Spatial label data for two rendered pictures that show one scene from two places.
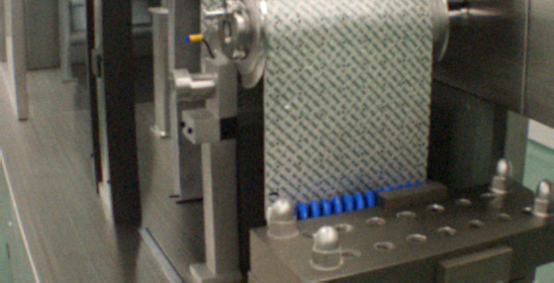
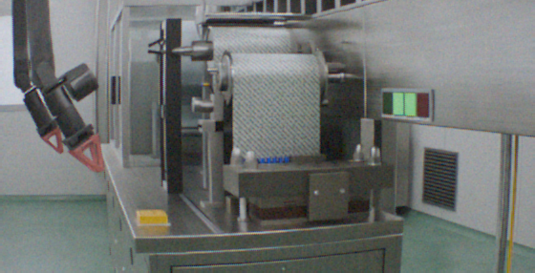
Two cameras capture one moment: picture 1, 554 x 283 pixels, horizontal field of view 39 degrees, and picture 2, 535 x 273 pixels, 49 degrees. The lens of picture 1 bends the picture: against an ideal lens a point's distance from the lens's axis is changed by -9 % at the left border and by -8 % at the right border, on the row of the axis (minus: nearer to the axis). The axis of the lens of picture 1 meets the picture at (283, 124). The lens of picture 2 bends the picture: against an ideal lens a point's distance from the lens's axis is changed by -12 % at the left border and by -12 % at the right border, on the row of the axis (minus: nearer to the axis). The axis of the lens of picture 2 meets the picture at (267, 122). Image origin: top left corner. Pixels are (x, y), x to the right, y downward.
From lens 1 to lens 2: 0.80 m
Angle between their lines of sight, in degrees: 15
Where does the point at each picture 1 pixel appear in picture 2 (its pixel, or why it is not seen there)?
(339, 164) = (270, 142)
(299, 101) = (249, 109)
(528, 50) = (365, 84)
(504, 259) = (343, 177)
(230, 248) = (220, 189)
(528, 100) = (367, 109)
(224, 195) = (217, 160)
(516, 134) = (389, 151)
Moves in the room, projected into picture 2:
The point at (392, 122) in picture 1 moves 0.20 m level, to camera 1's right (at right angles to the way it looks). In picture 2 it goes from (298, 124) to (374, 124)
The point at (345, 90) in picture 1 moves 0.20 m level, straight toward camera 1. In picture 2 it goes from (273, 105) to (256, 108)
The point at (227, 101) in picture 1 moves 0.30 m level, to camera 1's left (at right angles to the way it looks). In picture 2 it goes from (218, 113) to (116, 113)
